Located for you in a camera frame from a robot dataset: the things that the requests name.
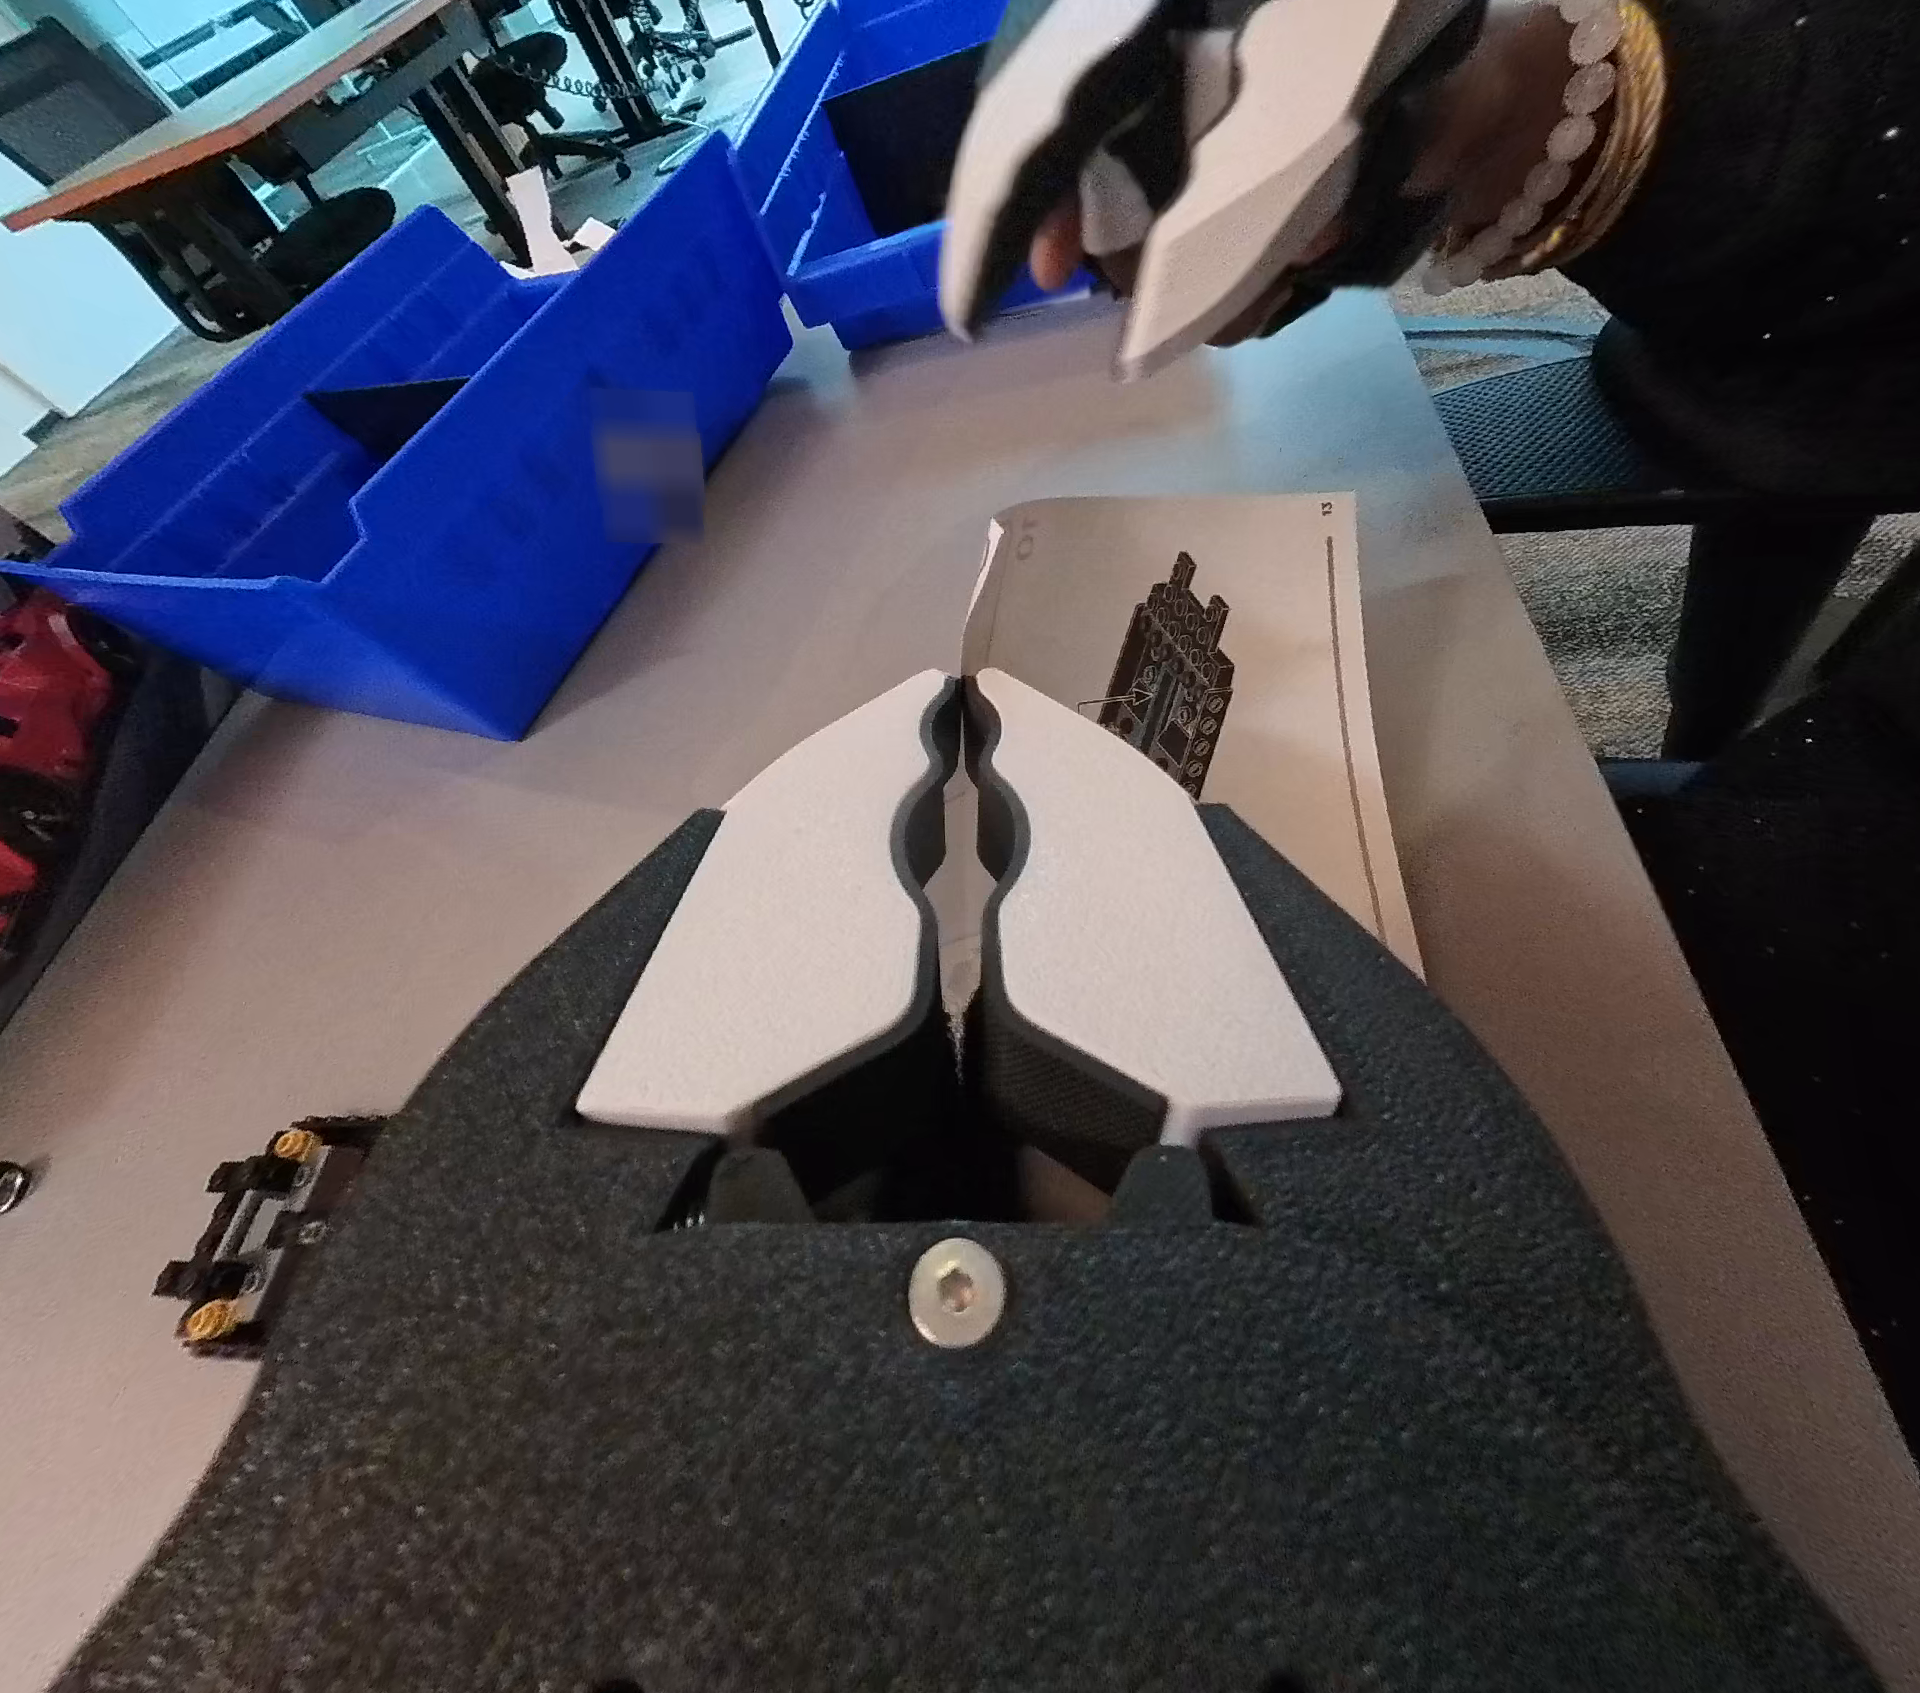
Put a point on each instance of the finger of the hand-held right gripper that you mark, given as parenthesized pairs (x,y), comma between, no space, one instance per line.
(1288,132)
(1035,119)

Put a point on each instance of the large blue plastic bin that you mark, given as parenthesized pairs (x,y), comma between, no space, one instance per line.
(493,522)

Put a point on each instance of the long brown desk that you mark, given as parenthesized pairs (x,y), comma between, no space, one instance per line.
(301,73)

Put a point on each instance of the lego instruction booklet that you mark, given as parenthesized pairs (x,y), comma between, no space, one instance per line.
(1288,645)

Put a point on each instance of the black office stool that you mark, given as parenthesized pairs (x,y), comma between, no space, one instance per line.
(525,79)
(325,238)

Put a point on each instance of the person's right hand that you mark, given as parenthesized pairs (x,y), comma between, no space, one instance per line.
(1448,147)

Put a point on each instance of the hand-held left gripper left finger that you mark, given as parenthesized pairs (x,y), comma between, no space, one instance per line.
(780,927)

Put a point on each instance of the black mesh office chair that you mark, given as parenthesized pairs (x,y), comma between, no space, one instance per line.
(1544,433)

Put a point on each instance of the white paper piece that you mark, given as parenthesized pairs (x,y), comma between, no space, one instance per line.
(544,231)

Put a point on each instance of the black lego assembly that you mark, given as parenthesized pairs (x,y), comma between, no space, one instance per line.
(263,1238)

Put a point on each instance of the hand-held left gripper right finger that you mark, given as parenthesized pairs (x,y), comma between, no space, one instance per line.
(1140,927)

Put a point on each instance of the person's black clothing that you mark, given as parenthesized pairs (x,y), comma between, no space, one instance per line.
(1799,974)

